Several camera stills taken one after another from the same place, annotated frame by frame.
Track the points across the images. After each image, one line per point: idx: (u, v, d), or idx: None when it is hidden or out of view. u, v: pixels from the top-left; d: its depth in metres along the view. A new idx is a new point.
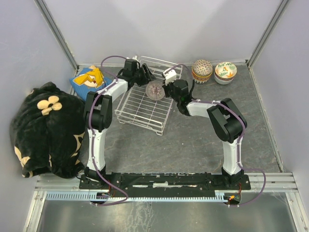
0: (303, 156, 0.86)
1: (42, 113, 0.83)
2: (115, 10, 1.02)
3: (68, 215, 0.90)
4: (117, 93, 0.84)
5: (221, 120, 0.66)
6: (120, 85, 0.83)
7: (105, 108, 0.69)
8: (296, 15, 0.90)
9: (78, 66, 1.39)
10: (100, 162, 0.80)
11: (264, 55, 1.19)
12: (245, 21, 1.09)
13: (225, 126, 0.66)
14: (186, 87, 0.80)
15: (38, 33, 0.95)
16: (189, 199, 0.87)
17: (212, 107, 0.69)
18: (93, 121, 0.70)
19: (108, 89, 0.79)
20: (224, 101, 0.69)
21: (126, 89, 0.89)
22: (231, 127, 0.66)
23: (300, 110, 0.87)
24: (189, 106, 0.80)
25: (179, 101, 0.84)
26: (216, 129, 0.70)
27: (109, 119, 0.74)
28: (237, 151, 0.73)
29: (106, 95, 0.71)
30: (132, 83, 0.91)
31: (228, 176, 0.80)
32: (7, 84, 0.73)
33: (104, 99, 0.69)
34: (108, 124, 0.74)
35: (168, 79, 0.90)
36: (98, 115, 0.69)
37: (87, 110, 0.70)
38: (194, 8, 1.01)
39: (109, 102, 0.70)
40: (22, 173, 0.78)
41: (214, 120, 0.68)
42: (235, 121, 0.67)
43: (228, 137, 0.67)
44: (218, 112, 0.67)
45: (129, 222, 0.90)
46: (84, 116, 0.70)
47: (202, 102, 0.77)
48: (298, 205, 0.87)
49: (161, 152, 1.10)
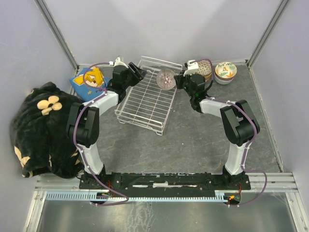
0: (303, 156, 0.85)
1: (42, 113, 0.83)
2: (115, 9, 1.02)
3: (68, 216, 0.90)
4: (105, 107, 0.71)
5: (232, 121, 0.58)
6: (110, 98, 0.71)
7: (91, 121, 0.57)
8: (296, 15, 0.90)
9: (78, 66, 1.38)
10: (96, 167, 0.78)
11: (264, 55, 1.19)
12: (245, 21, 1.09)
13: (236, 129, 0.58)
14: (202, 83, 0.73)
15: (38, 34, 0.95)
16: (188, 199, 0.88)
17: (225, 107, 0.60)
18: (77, 136, 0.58)
19: (96, 101, 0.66)
20: (240, 103, 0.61)
21: (116, 102, 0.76)
22: (241, 131, 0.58)
23: (301, 110, 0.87)
24: (202, 103, 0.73)
25: (193, 97, 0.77)
26: (227, 131, 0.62)
27: (96, 133, 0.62)
28: (243, 154, 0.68)
29: (93, 107, 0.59)
30: (122, 96, 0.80)
31: (228, 174, 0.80)
32: (7, 84, 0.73)
33: (89, 111, 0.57)
34: (94, 139, 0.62)
35: (189, 71, 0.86)
36: (82, 130, 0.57)
37: (71, 124, 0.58)
38: (194, 8, 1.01)
39: (96, 114, 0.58)
40: (22, 173, 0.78)
41: (226, 121, 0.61)
42: (247, 124, 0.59)
43: (237, 140, 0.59)
44: (231, 114, 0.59)
45: (129, 222, 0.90)
46: (67, 131, 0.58)
47: (216, 102, 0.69)
48: (298, 205, 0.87)
49: (161, 152, 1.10)
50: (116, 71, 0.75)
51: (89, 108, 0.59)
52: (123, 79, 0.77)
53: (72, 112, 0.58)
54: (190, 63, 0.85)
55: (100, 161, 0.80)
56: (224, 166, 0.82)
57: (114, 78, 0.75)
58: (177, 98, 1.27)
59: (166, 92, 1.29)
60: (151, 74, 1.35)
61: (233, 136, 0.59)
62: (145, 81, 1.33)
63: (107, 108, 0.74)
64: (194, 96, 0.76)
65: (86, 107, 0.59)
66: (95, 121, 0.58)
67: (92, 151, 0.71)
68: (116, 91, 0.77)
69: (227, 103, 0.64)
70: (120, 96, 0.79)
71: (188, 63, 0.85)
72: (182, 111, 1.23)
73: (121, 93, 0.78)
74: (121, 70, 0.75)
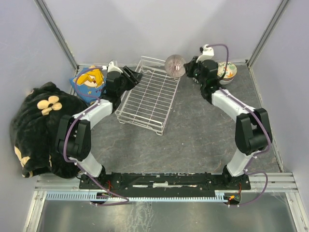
0: (303, 156, 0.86)
1: (42, 113, 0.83)
2: (115, 9, 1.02)
3: (68, 216, 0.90)
4: (98, 118, 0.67)
5: (247, 131, 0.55)
6: (103, 108, 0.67)
7: (82, 135, 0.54)
8: (296, 15, 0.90)
9: (78, 66, 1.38)
10: (94, 171, 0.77)
11: (264, 55, 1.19)
12: (245, 21, 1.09)
13: (249, 138, 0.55)
14: (214, 69, 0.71)
15: (38, 34, 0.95)
16: (189, 199, 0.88)
17: (242, 115, 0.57)
18: (66, 151, 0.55)
19: (88, 112, 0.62)
20: (259, 112, 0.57)
21: (110, 111, 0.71)
22: (253, 140, 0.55)
23: (300, 110, 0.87)
24: (215, 94, 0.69)
25: (204, 84, 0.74)
26: (237, 138, 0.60)
27: (87, 147, 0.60)
28: (248, 162, 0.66)
29: (84, 120, 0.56)
30: (117, 104, 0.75)
31: (228, 174, 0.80)
32: (7, 84, 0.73)
33: (80, 125, 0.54)
34: (85, 153, 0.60)
35: (203, 56, 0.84)
36: (73, 144, 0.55)
37: (61, 137, 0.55)
38: (194, 8, 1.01)
39: (86, 127, 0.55)
40: (22, 173, 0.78)
41: (240, 128, 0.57)
42: (260, 135, 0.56)
43: (246, 150, 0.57)
44: (247, 123, 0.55)
45: (129, 222, 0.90)
46: (57, 145, 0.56)
47: (232, 100, 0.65)
48: (298, 205, 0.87)
49: (161, 152, 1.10)
50: (111, 78, 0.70)
51: (80, 121, 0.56)
52: (118, 85, 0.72)
53: (62, 125, 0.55)
54: (207, 49, 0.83)
55: (98, 164, 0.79)
56: (225, 165, 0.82)
57: (108, 85, 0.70)
58: (177, 98, 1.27)
59: (166, 92, 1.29)
60: (151, 74, 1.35)
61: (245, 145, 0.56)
62: (145, 81, 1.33)
63: (101, 118, 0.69)
64: (205, 83, 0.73)
65: (77, 120, 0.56)
66: (86, 135, 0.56)
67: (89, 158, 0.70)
68: (110, 98, 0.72)
69: (245, 110, 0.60)
70: (116, 104, 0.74)
71: (206, 48, 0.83)
72: (182, 111, 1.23)
73: (116, 101, 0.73)
74: (115, 78, 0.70)
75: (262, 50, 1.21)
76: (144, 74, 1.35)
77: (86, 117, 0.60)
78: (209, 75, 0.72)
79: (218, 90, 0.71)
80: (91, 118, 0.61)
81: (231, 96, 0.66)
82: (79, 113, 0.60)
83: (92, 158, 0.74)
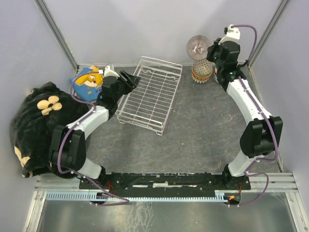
0: (303, 156, 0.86)
1: (42, 113, 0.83)
2: (115, 9, 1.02)
3: (68, 216, 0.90)
4: (94, 126, 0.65)
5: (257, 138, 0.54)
6: (99, 115, 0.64)
7: (76, 147, 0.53)
8: (296, 16, 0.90)
9: (78, 66, 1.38)
10: (94, 173, 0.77)
11: (264, 55, 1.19)
12: (245, 21, 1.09)
13: (257, 144, 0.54)
14: (235, 50, 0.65)
15: (38, 34, 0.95)
16: (189, 199, 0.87)
17: (257, 121, 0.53)
18: (61, 162, 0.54)
19: (82, 121, 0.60)
20: (273, 120, 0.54)
21: (107, 117, 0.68)
22: (259, 147, 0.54)
23: (300, 111, 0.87)
24: (231, 83, 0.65)
25: (222, 68, 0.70)
26: (244, 138, 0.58)
27: (82, 156, 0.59)
28: (250, 164, 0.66)
29: (78, 131, 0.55)
30: (114, 109, 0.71)
31: (228, 172, 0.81)
32: (7, 84, 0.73)
33: (74, 136, 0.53)
34: (80, 163, 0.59)
35: (227, 37, 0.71)
36: (66, 155, 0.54)
37: (55, 149, 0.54)
38: (194, 7, 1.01)
39: (80, 139, 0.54)
40: (22, 173, 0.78)
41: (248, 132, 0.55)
42: (267, 141, 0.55)
43: (249, 152, 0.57)
44: (260, 131, 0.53)
45: (129, 222, 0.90)
46: (50, 156, 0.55)
47: (250, 98, 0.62)
48: (298, 205, 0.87)
49: (161, 152, 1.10)
50: (106, 83, 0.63)
51: (74, 132, 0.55)
52: (114, 90, 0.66)
53: (55, 136, 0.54)
54: (232, 30, 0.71)
55: (96, 166, 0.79)
56: (226, 165, 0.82)
57: (104, 91, 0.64)
58: (177, 98, 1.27)
59: (166, 92, 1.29)
60: (151, 74, 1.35)
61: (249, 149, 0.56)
62: (145, 81, 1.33)
63: (97, 125, 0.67)
64: (223, 67, 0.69)
65: (71, 130, 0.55)
66: (80, 146, 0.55)
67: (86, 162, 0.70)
68: (106, 105, 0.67)
69: (260, 115, 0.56)
70: (112, 110, 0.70)
71: (231, 29, 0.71)
72: (182, 111, 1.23)
73: (112, 107, 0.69)
74: (111, 83, 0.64)
75: (262, 50, 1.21)
76: (144, 74, 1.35)
77: (80, 127, 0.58)
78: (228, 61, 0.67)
79: (237, 79, 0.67)
80: (86, 127, 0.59)
81: (250, 93, 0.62)
82: (73, 123, 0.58)
83: (90, 162, 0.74)
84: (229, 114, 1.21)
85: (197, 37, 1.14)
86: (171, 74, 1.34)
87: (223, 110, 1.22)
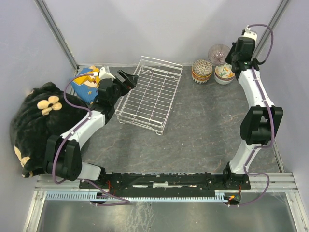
0: (303, 156, 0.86)
1: (42, 112, 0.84)
2: (115, 9, 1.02)
3: (68, 216, 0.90)
4: (91, 132, 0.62)
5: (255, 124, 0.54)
6: (95, 122, 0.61)
7: (70, 157, 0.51)
8: (297, 15, 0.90)
9: (78, 66, 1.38)
10: (93, 174, 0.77)
11: (264, 55, 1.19)
12: (245, 21, 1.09)
13: (255, 130, 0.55)
14: (249, 42, 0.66)
15: (38, 34, 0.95)
16: (189, 199, 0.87)
17: (258, 108, 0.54)
18: (55, 173, 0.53)
19: (77, 129, 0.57)
20: (275, 109, 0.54)
21: (104, 122, 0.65)
22: (257, 133, 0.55)
23: (301, 111, 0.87)
24: (244, 71, 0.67)
25: (236, 59, 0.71)
26: (243, 123, 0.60)
27: (78, 166, 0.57)
28: (250, 154, 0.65)
29: (73, 140, 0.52)
30: (111, 113, 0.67)
31: (229, 171, 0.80)
32: (7, 84, 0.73)
33: (68, 146, 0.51)
34: (77, 172, 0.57)
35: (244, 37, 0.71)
36: (62, 165, 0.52)
37: (49, 159, 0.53)
38: (193, 7, 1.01)
39: (75, 149, 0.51)
40: (22, 173, 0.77)
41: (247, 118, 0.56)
42: (266, 129, 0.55)
43: (246, 137, 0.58)
44: (259, 117, 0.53)
45: (129, 222, 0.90)
46: (46, 166, 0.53)
47: (257, 88, 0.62)
48: (298, 205, 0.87)
49: (161, 152, 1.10)
50: (103, 86, 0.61)
51: (68, 142, 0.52)
52: (111, 94, 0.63)
53: (49, 146, 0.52)
54: (250, 32, 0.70)
55: (96, 168, 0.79)
56: (228, 162, 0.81)
57: (100, 94, 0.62)
58: (177, 98, 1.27)
59: (166, 92, 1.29)
60: (151, 74, 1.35)
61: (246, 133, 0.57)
62: (145, 81, 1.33)
63: (94, 131, 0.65)
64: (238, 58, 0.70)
65: (65, 140, 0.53)
66: (75, 155, 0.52)
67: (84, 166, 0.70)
68: (103, 109, 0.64)
69: (262, 103, 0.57)
70: (109, 114, 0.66)
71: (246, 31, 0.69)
72: (182, 111, 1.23)
73: (109, 110, 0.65)
74: (107, 86, 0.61)
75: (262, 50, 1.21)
76: (144, 74, 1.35)
77: (75, 137, 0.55)
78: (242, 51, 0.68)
79: (249, 68, 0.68)
80: (81, 136, 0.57)
81: (259, 83, 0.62)
82: (67, 132, 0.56)
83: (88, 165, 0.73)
84: (229, 114, 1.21)
85: (219, 47, 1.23)
86: (171, 74, 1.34)
87: (224, 110, 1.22)
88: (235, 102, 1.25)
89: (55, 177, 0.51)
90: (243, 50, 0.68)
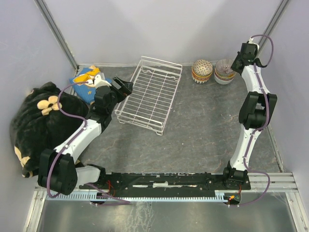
0: (303, 156, 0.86)
1: (42, 113, 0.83)
2: (115, 9, 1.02)
3: (68, 216, 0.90)
4: (86, 142, 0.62)
5: (250, 107, 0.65)
6: (90, 132, 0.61)
7: (64, 172, 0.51)
8: (297, 15, 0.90)
9: (78, 66, 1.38)
10: (93, 176, 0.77)
11: (262, 59, 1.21)
12: (245, 21, 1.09)
13: (251, 114, 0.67)
14: (251, 45, 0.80)
15: (38, 34, 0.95)
16: (189, 199, 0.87)
17: (255, 93, 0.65)
18: (49, 186, 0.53)
19: (71, 142, 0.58)
20: (270, 96, 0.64)
21: (100, 131, 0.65)
22: (252, 117, 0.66)
23: (301, 111, 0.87)
24: (246, 66, 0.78)
25: (240, 58, 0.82)
26: (241, 108, 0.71)
27: (74, 179, 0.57)
28: (249, 143, 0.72)
29: (66, 156, 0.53)
30: (107, 122, 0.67)
31: (229, 169, 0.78)
32: (7, 84, 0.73)
33: (62, 162, 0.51)
34: (72, 186, 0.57)
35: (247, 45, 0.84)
36: (56, 180, 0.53)
37: (43, 173, 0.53)
38: (194, 7, 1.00)
39: (69, 165, 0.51)
40: (22, 173, 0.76)
41: (245, 103, 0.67)
42: (260, 114, 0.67)
43: (243, 120, 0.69)
44: (256, 101, 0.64)
45: (129, 222, 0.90)
46: (41, 180, 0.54)
47: (256, 78, 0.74)
48: (298, 204, 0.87)
49: (161, 152, 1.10)
50: (99, 94, 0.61)
51: (62, 157, 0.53)
52: (107, 101, 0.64)
53: (42, 161, 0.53)
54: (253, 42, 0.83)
55: (96, 169, 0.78)
56: (228, 162, 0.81)
57: (97, 102, 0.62)
58: (177, 98, 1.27)
59: (166, 92, 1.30)
60: (151, 74, 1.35)
61: (244, 117, 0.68)
62: (145, 81, 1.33)
63: (91, 140, 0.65)
64: (241, 57, 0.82)
65: (59, 154, 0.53)
66: (69, 170, 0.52)
67: (83, 172, 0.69)
68: (98, 118, 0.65)
69: (260, 91, 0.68)
70: (105, 122, 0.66)
71: (250, 40, 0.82)
72: (182, 111, 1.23)
73: (105, 119, 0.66)
74: (105, 94, 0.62)
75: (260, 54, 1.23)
76: (144, 74, 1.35)
77: (68, 150, 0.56)
78: (246, 52, 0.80)
79: (252, 65, 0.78)
80: (75, 149, 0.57)
81: (258, 74, 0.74)
82: (62, 146, 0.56)
83: (87, 170, 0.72)
84: (229, 114, 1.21)
85: (225, 61, 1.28)
86: (171, 74, 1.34)
87: (224, 110, 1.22)
88: (235, 102, 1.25)
89: (49, 191, 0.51)
90: (247, 50, 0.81)
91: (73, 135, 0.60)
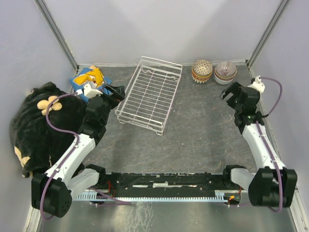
0: (303, 156, 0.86)
1: (42, 113, 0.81)
2: (115, 9, 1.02)
3: (69, 215, 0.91)
4: (78, 161, 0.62)
5: (265, 187, 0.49)
6: (82, 149, 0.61)
7: (56, 197, 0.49)
8: (296, 16, 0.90)
9: (78, 66, 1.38)
10: (92, 181, 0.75)
11: (261, 60, 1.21)
12: (245, 21, 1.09)
13: (266, 196, 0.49)
14: (254, 96, 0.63)
15: (38, 33, 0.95)
16: (189, 199, 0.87)
17: (268, 169, 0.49)
18: (44, 209, 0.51)
19: (62, 165, 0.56)
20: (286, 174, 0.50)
21: (93, 144, 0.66)
22: (268, 199, 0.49)
23: (301, 111, 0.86)
24: (248, 126, 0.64)
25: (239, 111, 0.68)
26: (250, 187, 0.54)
27: (68, 202, 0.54)
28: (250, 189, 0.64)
29: (58, 181, 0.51)
30: (101, 133, 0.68)
31: (229, 171, 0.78)
32: (7, 84, 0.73)
33: (53, 187, 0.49)
34: (67, 208, 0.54)
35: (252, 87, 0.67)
36: (49, 203, 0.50)
37: (36, 197, 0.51)
38: (194, 7, 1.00)
39: (62, 189, 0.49)
40: (22, 173, 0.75)
41: (257, 183, 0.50)
42: (278, 193, 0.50)
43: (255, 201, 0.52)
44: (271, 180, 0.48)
45: (129, 222, 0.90)
46: (35, 203, 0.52)
47: (263, 143, 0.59)
48: (298, 204, 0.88)
49: (161, 152, 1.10)
50: (91, 107, 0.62)
51: (53, 181, 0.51)
52: (100, 113, 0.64)
53: (33, 187, 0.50)
54: (259, 83, 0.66)
55: (94, 174, 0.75)
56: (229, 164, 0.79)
57: (90, 114, 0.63)
58: (177, 98, 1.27)
59: (166, 92, 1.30)
60: (151, 74, 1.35)
61: (256, 198, 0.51)
62: (145, 81, 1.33)
63: (84, 156, 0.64)
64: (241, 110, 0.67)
65: (50, 179, 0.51)
66: (62, 195, 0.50)
67: (77, 185, 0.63)
68: (92, 130, 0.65)
69: (272, 165, 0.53)
70: (99, 134, 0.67)
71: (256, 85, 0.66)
72: (182, 111, 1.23)
73: (99, 131, 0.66)
74: (97, 107, 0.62)
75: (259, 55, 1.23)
76: (144, 74, 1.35)
77: (60, 173, 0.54)
78: (246, 105, 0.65)
79: (254, 123, 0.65)
80: (67, 171, 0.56)
81: (265, 139, 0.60)
82: (53, 169, 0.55)
83: (82, 181, 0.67)
84: (229, 114, 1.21)
85: (226, 63, 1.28)
86: (171, 74, 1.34)
87: (223, 110, 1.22)
88: None
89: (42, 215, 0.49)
90: (247, 103, 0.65)
91: (63, 156, 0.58)
